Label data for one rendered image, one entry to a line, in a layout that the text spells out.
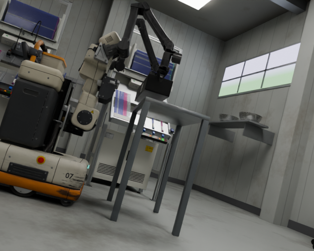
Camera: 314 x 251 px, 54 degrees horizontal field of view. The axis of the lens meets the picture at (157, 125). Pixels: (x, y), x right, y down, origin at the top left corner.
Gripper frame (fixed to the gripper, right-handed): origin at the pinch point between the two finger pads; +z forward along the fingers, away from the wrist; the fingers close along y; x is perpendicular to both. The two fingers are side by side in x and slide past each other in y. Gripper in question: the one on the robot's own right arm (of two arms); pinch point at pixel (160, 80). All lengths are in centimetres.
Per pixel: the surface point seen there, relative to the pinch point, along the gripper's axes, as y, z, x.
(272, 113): 307, -89, -259
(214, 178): 441, 54, -237
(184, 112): -6.6, 16.6, -20.4
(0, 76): 108, 16, 131
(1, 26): 145, -40, 159
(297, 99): 218, -97, -244
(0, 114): 133, 49, 128
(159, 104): -6.6, 16.9, -2.9
